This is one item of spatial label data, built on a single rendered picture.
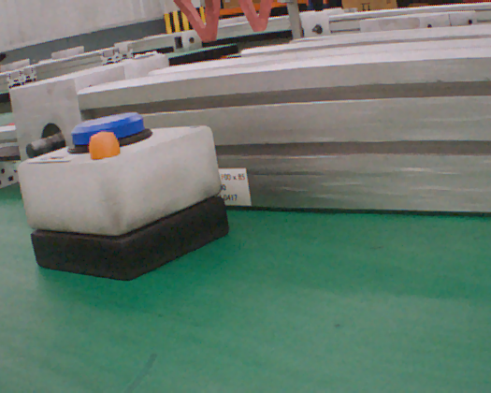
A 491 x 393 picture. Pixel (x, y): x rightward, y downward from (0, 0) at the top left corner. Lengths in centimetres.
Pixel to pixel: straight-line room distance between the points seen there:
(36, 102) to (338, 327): 38
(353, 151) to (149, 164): 12
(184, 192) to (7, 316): 12
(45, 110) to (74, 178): 21
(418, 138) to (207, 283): 13
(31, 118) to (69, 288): 25
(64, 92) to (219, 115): 15
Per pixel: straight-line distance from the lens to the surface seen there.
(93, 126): 41
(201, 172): 42
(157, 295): 36
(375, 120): 42
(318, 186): 45
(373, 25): 85
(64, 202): 41
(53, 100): 60
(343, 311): 31
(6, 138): 108
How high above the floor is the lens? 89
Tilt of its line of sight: 13 degrees down
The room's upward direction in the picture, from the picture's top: 9 degrees counter-clockwise
